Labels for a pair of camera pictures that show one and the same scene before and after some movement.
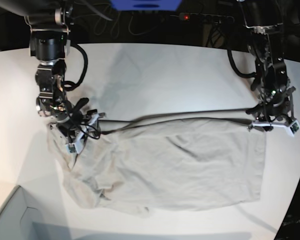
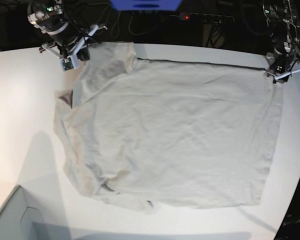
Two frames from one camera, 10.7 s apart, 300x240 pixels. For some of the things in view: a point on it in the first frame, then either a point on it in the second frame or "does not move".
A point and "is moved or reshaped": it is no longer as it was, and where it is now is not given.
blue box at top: x=146 y=5 does not move
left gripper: x=78 y=127 to x=70 y=53
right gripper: x=274 y=111 to x=281 y=65
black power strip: x=211 y=18 does not move
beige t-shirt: x=163 y=165 is moved or reshaped
